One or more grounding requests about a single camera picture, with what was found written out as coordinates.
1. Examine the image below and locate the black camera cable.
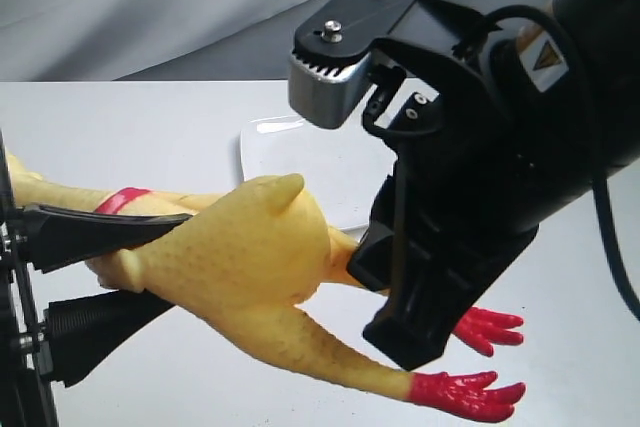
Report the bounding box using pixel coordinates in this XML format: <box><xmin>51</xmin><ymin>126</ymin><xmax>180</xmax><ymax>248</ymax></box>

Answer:
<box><xmin>479</xmin><ymin>4</ymin><xmax>640</xmax><ymax>323</ymax></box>

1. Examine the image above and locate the yellow rubber chicken toy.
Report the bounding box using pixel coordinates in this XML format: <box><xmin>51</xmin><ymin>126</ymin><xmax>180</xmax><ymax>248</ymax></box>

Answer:
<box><xmin>7</xmin><ymin>155</ymin><xmax>526</xmax><ymax>423</ymax></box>

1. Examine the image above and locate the white square plate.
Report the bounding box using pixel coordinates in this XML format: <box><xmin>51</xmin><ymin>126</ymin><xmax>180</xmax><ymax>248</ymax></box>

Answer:
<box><xmin>239</xmin><ymin>115</ymin><xmax>395</xmax><ymax>231</ymax></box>

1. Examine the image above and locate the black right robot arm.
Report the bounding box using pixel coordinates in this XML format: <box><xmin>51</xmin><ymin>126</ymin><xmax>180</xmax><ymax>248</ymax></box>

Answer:
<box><xmin>348</xmin><ymin>0</ymin><xmax>639</xmax><ymax>371</ymax></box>

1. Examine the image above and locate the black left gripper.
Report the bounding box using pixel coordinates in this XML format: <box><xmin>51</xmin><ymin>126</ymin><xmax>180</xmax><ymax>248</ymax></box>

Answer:
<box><xmin>1</xmin><ymin>152</ymin><xmax>191</xmax><ymax>426</ymax></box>

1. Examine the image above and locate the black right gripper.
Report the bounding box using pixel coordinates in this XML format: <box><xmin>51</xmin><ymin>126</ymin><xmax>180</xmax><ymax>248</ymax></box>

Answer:
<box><xmin>347</xmin><ymin>36</ymin><xmax>538</xmax><ymax>371</ymax></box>

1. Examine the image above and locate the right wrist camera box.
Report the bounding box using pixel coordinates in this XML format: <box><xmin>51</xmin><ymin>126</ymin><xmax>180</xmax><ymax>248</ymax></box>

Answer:
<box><xmin>288</xmin><ymin>0</ymin><xmax>483</xmax><ymax>129</ymax></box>

